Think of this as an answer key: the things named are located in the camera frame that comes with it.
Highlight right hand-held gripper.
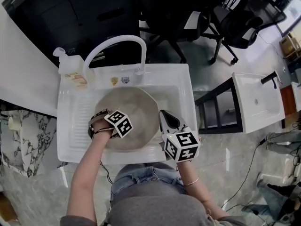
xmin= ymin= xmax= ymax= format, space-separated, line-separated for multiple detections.
xmin=159 ymin=110 xmax=201 ymax=162

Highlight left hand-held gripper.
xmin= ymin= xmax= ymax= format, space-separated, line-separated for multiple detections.
xmin=88 ymin=108 xmax=134 ymax=140

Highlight beige frying pan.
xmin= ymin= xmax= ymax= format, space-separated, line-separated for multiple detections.
xmin=95 ymin=87 xmax=161 ymax=152

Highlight person's right forearm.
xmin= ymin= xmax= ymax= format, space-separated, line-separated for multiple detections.
xmin=176 ymin=160 xmax=226 ymax=218

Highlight person's left forearm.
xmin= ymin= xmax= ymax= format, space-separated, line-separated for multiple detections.
xmin=66 ymin=123 xmax=116 ymax=223

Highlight white ceramic laundry sink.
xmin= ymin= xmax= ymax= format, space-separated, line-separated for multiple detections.
xmin=57 ymin=64 xmax=197 ymax=166

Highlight person's blue jeans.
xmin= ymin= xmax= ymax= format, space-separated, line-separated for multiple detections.
xmin=110 ymin=162 xmax=188 ymax=207

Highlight clear soap pump bottle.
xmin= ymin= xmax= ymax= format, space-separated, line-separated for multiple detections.
xmin=52 ymin=47 xmax=89 ymax=89

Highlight white arched faucet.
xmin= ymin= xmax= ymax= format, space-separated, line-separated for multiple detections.
xmin=82 ymin=35 xmax=148 ymax=84

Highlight person's grey shirt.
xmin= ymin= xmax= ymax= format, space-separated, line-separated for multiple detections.
xmin=60 ymin=188 xmax=247 ymax=226

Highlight black veined marble slab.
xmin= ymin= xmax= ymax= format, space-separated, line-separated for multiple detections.
xmin=0 ymin=109 xmax=58 ymax=178

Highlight white rectangular washbasin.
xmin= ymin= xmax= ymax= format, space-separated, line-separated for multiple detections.
xmin=231 ymin=71 xmax=285 ymax=134

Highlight black mesh office chair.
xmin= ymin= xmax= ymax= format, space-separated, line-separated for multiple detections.
xmin=138 ymin=0 xmax=212 ymax=65
xmin=202 ymin=0 xmax=287 ymax=65

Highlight black basin faucet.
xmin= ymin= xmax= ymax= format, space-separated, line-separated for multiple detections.
xmin=261 ymin=71 xmax=280 ymax=89

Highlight small white cylinder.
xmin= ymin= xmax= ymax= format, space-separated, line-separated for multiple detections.
xmin=8 ymin=116 xmax=21 ymax=130

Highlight brown wooden panel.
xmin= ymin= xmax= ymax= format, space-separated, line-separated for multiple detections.
xmin=279 ymin=85 xmax=296 ymax=117

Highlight black cabinet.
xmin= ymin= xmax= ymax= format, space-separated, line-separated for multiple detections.
xmin=2 ymin=0 xmax=142 ymax=68

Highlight white framed panel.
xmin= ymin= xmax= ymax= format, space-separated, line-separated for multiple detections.
xmin=291 ymin=81 xmax=301 ymax=113

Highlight cardboard box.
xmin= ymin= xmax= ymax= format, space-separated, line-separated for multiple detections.
xmin=279 ymin=35 xmax=301 ymax=56

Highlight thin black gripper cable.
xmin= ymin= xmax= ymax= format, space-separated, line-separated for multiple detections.
xmin=100 ymin=160 xmax=113 ymax=186

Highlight thin gold bracelet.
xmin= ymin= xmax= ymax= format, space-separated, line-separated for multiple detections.
xmin=183 ymin=177 xmax=200 ymax=187

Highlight black floor cable with adapter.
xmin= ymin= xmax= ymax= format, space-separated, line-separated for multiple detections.
xmin=220 ymin=137 xmax=269 ymax=209

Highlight window with dark frame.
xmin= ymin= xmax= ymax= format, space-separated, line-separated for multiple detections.
xmin=277 ymin=0 xmax=301 ymax=35

